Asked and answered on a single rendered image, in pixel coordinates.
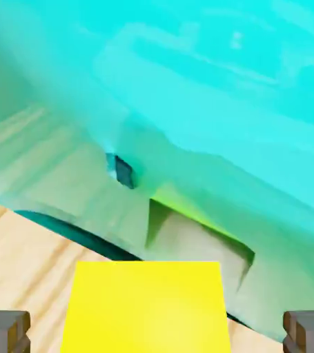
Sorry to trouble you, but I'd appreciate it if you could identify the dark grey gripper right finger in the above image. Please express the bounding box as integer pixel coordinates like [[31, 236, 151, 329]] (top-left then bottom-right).
[[282, 310, 314, 353]]

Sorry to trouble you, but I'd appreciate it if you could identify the small yellow cube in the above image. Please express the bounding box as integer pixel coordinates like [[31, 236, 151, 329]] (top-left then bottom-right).
[[59, 261, 233, 353]]

